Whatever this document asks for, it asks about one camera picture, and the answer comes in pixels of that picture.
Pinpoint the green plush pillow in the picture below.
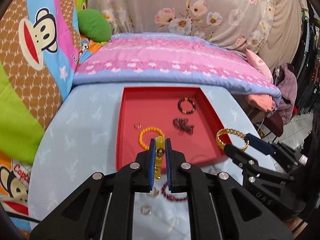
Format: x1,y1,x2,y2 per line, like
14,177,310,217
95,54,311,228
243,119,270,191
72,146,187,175
78,9,112,43

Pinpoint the black and gold bead bracelet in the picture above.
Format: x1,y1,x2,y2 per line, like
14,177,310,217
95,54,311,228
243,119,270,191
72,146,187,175
177,96,197,115

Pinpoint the grey floral duvet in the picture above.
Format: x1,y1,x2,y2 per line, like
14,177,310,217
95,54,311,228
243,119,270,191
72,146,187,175
87,0,308,69

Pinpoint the pink cushion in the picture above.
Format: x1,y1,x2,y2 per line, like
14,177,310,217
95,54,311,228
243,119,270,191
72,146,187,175
246,49,273,83

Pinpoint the light blue palm tablecloth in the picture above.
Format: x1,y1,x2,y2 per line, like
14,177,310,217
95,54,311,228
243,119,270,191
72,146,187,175
28,83,259,239

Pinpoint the small yellow bead bracelet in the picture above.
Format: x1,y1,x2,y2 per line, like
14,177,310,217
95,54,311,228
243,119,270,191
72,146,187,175
138,126,166,151

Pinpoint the colourful monkey cartoon quilt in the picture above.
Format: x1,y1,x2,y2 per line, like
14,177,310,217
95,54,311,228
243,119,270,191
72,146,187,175
1,0,100,234

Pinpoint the wide gold braided bangle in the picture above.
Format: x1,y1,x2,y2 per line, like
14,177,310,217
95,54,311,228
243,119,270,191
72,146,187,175
215,128,249,152

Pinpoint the salmon pink folded cloth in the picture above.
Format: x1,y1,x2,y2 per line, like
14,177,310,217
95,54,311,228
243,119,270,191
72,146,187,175
245,94,274,113

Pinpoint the dark red bead bracelet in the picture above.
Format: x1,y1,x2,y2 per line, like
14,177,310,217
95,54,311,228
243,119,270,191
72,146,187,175
161,181,189,202

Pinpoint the gold hoop earring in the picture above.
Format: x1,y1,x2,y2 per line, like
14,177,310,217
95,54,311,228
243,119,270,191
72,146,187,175
134,122,142,129
140,205,152,216

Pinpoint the pink and blue blanket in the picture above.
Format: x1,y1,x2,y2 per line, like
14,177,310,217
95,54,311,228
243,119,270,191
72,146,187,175
73,33,281,103

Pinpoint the red shallow box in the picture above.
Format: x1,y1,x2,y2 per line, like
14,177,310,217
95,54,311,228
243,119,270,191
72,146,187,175
116,87,227,170

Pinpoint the large yellow bead bracelet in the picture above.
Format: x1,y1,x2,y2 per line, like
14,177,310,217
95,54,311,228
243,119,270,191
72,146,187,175
153,135,166,182

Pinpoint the mauve jacket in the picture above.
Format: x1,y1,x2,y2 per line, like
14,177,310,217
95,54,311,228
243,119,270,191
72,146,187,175
272,63,298,125

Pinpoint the purple garnet bead strand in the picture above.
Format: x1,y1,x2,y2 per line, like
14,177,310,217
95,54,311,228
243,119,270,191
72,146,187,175
172,118,194,135

